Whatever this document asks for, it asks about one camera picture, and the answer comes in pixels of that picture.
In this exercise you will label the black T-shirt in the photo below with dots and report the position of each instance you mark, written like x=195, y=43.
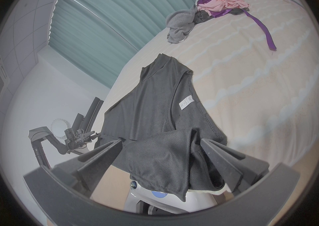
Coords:
x=154, y=120

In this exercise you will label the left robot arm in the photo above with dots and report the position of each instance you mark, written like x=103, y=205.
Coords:
x=39, y=134

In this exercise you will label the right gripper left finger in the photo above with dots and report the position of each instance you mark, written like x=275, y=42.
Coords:
x=84, y=170

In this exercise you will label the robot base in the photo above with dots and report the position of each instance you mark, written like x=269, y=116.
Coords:
x=199, y=200

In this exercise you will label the grey garment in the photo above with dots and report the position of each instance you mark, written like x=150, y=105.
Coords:
x=180, y=24

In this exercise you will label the black chest of drawers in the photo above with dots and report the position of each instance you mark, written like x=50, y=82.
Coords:
x=94, y=113

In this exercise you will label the pile of clothes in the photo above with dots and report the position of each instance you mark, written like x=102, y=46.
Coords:
x=224, y=3

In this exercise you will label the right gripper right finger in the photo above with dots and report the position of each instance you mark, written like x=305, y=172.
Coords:
x=231, y=167

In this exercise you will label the bed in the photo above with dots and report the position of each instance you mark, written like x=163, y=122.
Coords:
x=249, y=83

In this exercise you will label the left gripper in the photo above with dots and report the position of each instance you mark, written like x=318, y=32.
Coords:
x=79, y=138

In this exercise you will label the blue-green curtain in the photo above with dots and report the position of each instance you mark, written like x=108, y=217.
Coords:
x=129, y=3
x=87, y=45

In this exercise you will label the black white dressing table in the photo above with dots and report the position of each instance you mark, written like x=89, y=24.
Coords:
x=78, y=120

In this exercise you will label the round white framed mirror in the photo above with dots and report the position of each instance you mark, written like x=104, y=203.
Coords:
x=53, y=125

